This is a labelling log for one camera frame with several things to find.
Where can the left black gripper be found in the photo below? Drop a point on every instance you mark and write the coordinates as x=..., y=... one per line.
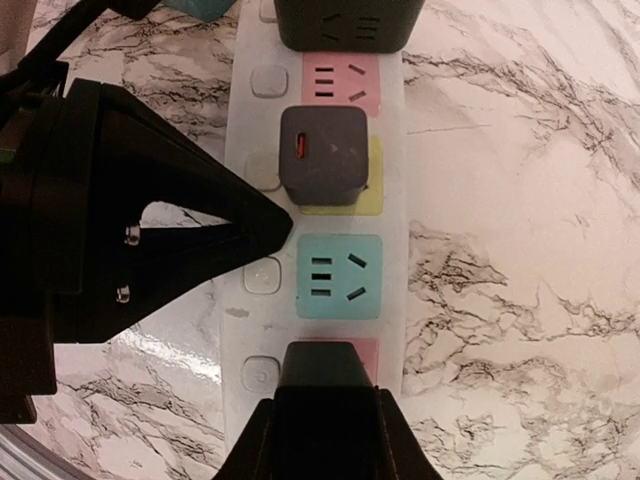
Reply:
x=163, y=218

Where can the dark green cube socket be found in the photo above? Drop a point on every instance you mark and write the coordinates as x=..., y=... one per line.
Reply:
x=361, y=26

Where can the white long power strip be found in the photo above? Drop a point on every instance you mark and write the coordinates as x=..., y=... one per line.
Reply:
x=341, y=275

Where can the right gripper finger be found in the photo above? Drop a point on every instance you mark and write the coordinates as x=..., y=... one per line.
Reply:
x=326, y=420

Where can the dark grey USB charger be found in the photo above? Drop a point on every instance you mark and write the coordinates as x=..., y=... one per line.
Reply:
x=323, y=154

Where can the teal power strip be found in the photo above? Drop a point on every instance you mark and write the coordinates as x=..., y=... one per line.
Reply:
x=204, y=10

